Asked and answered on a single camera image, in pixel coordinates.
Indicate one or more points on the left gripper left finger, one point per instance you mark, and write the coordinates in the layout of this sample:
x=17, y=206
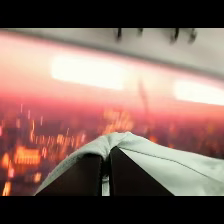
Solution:
x=83, y=176

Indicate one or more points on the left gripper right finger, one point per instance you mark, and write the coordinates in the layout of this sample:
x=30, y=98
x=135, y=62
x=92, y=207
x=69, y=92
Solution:
x=130, y=176

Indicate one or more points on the grey shirt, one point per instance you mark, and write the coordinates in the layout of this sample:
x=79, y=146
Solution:
x=173, y=170

